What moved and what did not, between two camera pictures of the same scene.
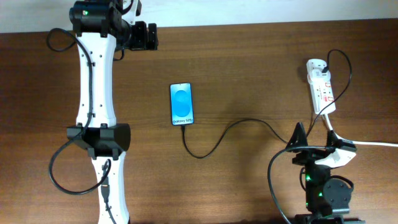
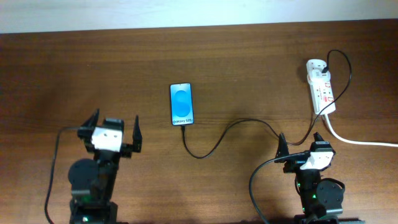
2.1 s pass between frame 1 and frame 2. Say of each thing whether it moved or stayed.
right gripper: moved
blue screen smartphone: stayed
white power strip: stayed
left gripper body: moved
